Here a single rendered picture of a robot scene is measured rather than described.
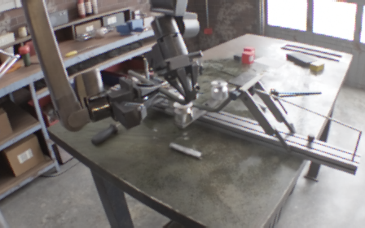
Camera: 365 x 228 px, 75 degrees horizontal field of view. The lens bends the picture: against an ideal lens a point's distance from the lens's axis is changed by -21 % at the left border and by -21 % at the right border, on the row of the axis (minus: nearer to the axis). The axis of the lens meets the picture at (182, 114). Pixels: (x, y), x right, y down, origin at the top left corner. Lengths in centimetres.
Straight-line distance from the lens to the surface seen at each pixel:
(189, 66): 64
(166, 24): 65
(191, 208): 61
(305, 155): 76
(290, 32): 389
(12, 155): 219
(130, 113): 64
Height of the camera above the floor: 132
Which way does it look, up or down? 28 degrees down
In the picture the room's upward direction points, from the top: 4 degrees counter-clockwise
